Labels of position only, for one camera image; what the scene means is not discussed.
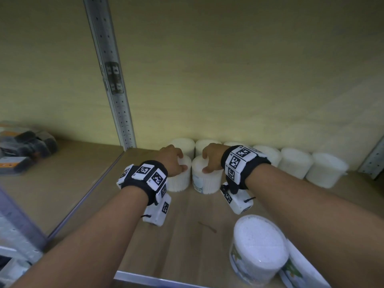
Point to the grey metal shelf wooden boards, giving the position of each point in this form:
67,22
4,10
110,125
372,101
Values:
180,242

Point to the person's right forearm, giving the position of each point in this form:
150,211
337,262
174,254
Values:
315,212

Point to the person's left hand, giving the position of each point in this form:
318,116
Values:
172,160

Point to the person's right hand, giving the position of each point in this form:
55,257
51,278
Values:
216,154

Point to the pale beige open box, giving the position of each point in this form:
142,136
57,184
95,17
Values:
16,271

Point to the pile of dark packets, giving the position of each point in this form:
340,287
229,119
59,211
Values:
24,146

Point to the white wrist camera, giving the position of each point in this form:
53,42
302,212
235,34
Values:
240,206
156,217

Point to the row of white jars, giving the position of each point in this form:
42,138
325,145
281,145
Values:
295,163

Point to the black wristband with marker tags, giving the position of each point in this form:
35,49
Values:
255,167
135,182

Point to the person's left forearm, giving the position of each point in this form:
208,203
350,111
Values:
84,242

